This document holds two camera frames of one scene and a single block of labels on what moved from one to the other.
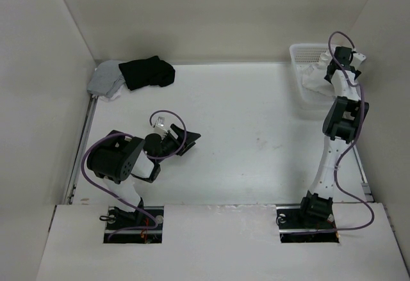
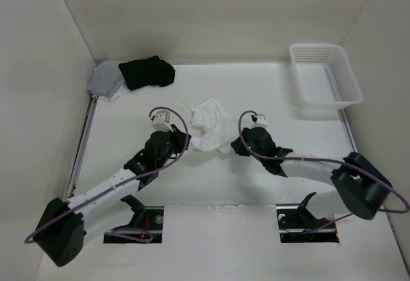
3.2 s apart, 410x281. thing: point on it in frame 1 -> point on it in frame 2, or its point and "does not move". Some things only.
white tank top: (314, 77) -> (211, 128)
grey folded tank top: (107, 79) does not move
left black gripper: (189, 141) does not move
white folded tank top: (115, 96) does not move
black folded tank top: (138, 73) does not move
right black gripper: (357, 73) -> (237, 146)
